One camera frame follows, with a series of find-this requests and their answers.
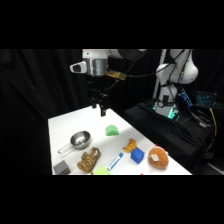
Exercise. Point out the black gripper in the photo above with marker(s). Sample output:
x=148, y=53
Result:
x=97, y=87

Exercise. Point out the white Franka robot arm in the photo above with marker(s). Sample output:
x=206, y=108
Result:
x=173, y=71

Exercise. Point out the blue pen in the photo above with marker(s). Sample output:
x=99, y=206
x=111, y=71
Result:
x=114, y=161

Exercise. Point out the green foam wedge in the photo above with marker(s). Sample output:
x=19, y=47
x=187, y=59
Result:
x=112, y=130

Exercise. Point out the steel measuring cup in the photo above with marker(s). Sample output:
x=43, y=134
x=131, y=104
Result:
x=78, y=140

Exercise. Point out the toy croissant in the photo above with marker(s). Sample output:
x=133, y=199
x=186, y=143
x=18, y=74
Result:
x=130, y=145

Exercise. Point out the tiger striped plush toy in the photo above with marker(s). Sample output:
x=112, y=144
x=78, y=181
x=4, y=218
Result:
x=89, y=161

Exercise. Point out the blue cube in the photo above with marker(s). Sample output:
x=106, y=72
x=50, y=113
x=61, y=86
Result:
x=137, y=155

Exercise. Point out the light green block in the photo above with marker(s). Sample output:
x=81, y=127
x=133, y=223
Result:
x=101, y=171

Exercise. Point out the grey foam cube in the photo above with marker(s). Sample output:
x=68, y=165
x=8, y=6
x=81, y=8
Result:
x=61, y=167

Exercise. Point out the orange plush toy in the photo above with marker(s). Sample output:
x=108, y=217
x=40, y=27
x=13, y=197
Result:
x=157, y=158

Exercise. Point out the black robot stand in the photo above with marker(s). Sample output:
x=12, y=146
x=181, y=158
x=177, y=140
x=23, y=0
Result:
x=173, y=133

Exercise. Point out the keyboard with blue backlight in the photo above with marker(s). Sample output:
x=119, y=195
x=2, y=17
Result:
x=206, y=99

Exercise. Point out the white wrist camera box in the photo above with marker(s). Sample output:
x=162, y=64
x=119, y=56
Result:
x=78, y=67

